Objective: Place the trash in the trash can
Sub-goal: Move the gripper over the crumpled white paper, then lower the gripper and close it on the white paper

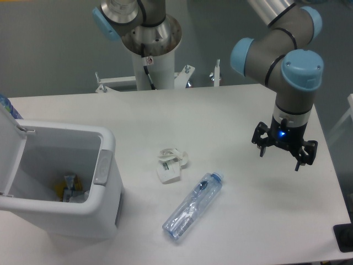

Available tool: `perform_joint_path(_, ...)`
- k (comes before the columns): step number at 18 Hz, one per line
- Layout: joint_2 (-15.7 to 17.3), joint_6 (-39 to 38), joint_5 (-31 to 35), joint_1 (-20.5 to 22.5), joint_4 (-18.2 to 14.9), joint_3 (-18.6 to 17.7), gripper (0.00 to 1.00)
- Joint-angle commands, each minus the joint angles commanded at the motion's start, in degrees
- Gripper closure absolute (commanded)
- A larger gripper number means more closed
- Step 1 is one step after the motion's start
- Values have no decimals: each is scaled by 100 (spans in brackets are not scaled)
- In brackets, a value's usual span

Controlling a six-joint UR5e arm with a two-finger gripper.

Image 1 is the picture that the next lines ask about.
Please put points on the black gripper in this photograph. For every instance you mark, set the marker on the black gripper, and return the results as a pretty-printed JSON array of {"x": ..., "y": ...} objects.
[{"x": 287, "y": 138}]

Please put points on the clear plastic water bottle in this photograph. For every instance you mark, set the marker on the clear plastic water bottle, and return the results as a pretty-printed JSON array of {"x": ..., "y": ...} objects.
[{"x": 193, "y": 205}]

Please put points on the white paper packaging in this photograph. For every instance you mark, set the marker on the white paper packaging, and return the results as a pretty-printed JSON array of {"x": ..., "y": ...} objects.
[{"x": 170, "y": 164}]

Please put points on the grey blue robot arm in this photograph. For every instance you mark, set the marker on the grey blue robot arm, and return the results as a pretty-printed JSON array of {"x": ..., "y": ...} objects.
[{"x": 279, "y": 61}]

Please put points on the white plastic trash can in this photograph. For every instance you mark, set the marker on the white plastic trash can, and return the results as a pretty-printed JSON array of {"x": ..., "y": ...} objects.
[{"x": 56, "y": 150}]

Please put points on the white trash can lid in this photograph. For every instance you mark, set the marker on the white trash can lid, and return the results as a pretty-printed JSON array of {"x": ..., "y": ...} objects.
[{"x": 13, "y": 140}]

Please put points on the black device at table edge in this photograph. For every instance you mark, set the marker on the black device at table edge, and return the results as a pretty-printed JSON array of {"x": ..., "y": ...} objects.
[{"x": 343, "y": 235}]

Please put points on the yellow carton in bin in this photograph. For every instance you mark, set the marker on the yellow carton in bin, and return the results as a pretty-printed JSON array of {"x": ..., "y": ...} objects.
[{"x": 68, "y": 188}]

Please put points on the blue patterned bottle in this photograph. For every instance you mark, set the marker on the blue patterned bottle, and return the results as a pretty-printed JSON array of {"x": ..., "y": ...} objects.
[{"x": 6, "y": 103}]

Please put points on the white frame at right edge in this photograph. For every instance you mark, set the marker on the white frame at right edge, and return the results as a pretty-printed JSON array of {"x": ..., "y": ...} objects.
[{"x": 341, "y": 125}]

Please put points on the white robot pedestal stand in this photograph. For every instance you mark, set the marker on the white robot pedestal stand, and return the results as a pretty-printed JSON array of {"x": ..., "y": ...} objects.
[{"x": 152, "y": 51}]

